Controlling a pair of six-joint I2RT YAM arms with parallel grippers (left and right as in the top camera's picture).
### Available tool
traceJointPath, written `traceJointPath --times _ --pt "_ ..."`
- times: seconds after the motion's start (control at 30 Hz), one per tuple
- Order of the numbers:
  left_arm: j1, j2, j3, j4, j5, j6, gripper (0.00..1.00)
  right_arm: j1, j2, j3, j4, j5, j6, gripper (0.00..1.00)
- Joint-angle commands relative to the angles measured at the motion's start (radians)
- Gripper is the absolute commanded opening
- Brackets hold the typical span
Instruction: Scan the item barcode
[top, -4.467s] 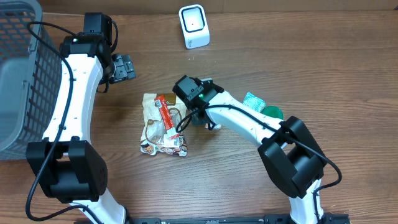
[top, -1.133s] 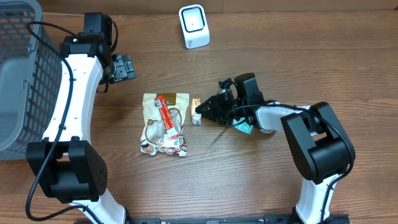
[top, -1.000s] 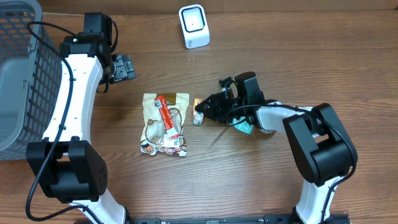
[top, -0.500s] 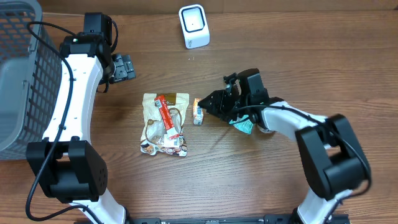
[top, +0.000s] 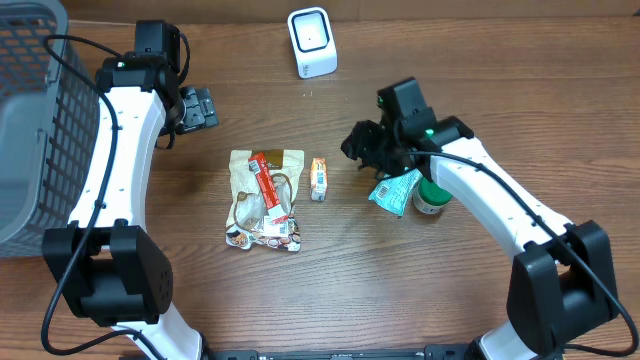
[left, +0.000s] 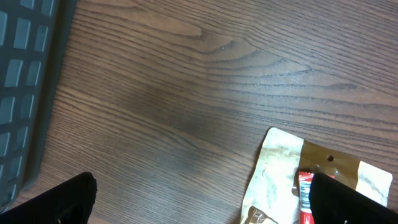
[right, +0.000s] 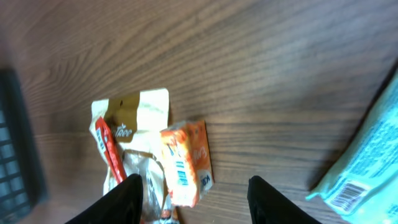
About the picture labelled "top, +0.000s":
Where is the teal snack packet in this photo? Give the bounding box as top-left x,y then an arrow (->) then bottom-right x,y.
368,169 -> 422,217

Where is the orange small carton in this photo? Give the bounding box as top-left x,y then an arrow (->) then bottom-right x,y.
310,157 -> 328,202

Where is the green lid jar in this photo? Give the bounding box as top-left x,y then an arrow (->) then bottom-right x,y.
412,177 -> 453,214

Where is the beige snack bag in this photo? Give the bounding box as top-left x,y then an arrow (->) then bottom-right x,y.
225,149 -> 305,252

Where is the red stick packet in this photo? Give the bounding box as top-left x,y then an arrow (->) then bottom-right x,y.
248,153 -> 288,224

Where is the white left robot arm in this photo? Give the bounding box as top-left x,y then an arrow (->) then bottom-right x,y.
42,20 -> 218,359

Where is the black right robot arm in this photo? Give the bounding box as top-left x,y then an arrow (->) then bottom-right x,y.
341,77 -> 624,359

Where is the white barcode scanner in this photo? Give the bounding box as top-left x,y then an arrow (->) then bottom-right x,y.
287,6 -> 338,79

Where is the grey plastic mesh basket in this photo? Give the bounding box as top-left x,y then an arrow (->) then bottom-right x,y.
1,0 -> 100,258

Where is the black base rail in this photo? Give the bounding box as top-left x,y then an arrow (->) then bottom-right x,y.
203,344 -> 485,360

